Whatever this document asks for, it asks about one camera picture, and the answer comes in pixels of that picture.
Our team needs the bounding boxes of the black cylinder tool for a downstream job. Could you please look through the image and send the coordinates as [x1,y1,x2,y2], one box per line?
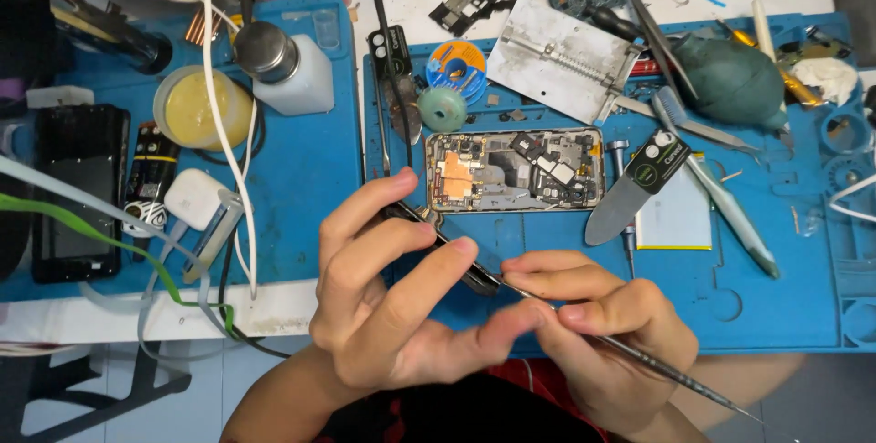
[51,4,174,76]

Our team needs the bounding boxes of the jar of yellow paste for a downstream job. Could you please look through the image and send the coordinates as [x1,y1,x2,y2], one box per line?
[152,65,256,153]

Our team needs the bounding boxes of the long dark tweezers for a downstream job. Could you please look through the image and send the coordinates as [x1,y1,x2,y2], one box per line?
[621,0,700,100]

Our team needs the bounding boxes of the green cable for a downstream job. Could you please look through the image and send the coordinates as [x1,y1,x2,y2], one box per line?
[0,193,238,334]

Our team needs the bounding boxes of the blue solder wick spool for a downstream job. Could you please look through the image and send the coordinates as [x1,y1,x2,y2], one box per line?
[425,39,488,106]

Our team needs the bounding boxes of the thin metal pick tool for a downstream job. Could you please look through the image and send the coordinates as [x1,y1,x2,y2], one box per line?
[501,277,769,427]

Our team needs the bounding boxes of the black battery with yellow stripe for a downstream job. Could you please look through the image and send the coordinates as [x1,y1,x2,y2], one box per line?
[121,121,181,240]

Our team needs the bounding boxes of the clear plastic tube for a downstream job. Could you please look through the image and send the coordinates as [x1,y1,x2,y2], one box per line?
[182,189,246,285]

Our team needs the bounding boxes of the teal empty spool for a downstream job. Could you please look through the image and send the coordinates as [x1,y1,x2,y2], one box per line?
[417,86,469,134]

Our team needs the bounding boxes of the black-handled narrow metal pry blade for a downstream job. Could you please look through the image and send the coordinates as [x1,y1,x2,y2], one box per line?
[367,26,424,147]

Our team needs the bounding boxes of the black smartphone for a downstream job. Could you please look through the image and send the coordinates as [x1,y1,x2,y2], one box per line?
[31,104,131,284]

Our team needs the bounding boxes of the opened phone with circuit board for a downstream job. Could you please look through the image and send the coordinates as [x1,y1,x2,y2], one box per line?
[425,128,606,213]

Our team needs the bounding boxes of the white crumpled tissue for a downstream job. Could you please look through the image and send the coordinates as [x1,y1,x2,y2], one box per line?
[790,57,859,107]

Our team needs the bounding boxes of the white charger adapter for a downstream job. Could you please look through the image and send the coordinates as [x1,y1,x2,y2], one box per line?
[163,168,231,232]

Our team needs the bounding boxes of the white and blue toothbrush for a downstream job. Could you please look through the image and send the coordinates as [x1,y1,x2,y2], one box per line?
[650,86,782,280]

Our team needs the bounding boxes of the small white box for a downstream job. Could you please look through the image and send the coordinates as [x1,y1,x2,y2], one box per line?
[25,85,96,110]

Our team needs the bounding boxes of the large blue repair mat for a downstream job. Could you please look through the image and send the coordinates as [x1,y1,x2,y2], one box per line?
[361,13,876,356]

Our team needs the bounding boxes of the black metal phone shield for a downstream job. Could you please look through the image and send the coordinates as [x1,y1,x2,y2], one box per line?
[428,0,518,39]

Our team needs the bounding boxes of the small silver screwdriver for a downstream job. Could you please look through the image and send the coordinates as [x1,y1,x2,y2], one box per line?
[605,139,638,280]

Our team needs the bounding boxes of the small clear vial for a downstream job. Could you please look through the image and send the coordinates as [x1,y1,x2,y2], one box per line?
[311,8,342,51]

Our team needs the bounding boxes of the copper coil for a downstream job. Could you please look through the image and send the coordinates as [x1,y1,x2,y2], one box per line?
[184,8,224,47]

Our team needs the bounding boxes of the person's red and black clothing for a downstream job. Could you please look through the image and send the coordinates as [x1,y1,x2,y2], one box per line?
[311,357,611,443]

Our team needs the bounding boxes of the grey translucent cable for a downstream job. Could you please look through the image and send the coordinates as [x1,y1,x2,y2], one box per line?
[0,154,237,363]

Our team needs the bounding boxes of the yellow-handled tool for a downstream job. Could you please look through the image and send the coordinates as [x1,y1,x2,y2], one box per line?
[716,18,826,109]

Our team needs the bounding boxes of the white flat battery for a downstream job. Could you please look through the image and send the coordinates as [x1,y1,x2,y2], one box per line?
[634,151,713,251]

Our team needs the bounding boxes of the black stand frame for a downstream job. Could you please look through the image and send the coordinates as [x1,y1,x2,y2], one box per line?
[0,340,193,443]

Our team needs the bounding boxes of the black-handled wide metal pry blade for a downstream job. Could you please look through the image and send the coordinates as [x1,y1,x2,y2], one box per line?
[584,130,693,247]

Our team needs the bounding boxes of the silver tweezers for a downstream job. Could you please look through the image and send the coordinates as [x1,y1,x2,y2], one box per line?
[613,94,762,154]

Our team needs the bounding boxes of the white bottle with metal cap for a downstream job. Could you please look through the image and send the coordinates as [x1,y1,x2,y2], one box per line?
[233,20,336,117]

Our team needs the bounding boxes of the blue silicone work mat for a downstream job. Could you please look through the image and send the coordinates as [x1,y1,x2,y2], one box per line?
[0,0,364,303]

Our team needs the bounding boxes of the person's right hand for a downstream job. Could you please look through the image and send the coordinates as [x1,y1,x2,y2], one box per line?
[501,250,700,437]

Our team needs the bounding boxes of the dark green dust blower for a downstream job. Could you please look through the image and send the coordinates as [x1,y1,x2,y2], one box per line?
[670,32,793,133]

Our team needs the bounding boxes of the thick white cable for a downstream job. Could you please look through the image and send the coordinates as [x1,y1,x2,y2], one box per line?
[190,0,261,302]

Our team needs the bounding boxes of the metal circuit board holder plate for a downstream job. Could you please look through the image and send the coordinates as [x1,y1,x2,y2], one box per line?
[485,0,645,128]

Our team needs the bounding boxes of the white plastic stick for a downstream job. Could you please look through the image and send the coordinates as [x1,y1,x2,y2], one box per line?
[751,0,779,65]

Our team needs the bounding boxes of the person's left hand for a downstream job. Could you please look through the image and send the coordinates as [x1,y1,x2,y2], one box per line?
[309,168,550,392]

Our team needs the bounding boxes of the black screwdriver handle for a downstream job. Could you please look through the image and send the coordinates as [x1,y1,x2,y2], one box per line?
[581,5,645,44]

